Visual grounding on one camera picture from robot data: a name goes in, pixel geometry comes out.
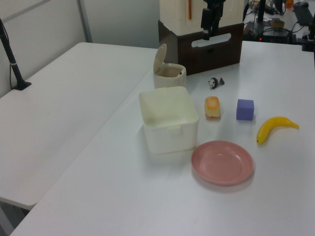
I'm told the small cardboard box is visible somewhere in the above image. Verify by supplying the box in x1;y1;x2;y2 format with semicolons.
270;19;285;29

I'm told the cream appliance box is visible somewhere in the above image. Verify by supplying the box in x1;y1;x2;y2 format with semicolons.
159;0;246;35

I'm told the pink plastic plate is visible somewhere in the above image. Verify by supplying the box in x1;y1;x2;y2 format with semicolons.
191;140;254;186

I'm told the toy bread loaf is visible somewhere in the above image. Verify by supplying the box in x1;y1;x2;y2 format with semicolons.
204;96;221;120

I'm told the cream open plastic box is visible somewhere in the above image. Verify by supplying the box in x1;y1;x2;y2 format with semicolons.
138;86;199;155

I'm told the black electronic device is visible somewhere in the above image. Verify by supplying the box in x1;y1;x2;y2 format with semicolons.
243;21;292;43

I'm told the black camera stand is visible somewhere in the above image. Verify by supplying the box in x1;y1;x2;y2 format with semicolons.
301;17;315;52

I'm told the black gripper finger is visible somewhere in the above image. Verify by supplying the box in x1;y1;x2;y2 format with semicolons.
200;8;212;41
211;9;223;35

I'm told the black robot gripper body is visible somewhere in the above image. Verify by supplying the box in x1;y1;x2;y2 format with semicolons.
203;0;226;12

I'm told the purple cube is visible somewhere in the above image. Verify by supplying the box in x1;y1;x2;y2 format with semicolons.
236;99;255;121

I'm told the black monitor stand pole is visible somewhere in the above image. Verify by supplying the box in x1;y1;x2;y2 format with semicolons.
255;0;267;24

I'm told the small panda figurine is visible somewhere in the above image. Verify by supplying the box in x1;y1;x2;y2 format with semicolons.
208;77;225;90

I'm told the white cabinet handle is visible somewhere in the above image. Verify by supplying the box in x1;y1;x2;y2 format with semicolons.
191;33;232;48

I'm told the cream trash can with lid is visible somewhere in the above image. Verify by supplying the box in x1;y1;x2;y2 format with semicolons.
153;43;187;90

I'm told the black keyboard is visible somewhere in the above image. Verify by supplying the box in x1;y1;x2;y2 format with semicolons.
292;1;315;25

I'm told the black pole with clamp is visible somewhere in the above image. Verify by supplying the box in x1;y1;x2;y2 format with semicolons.
0;18;32;91

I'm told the yellow toy banana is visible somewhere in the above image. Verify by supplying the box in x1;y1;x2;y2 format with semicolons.
256;116;300;146

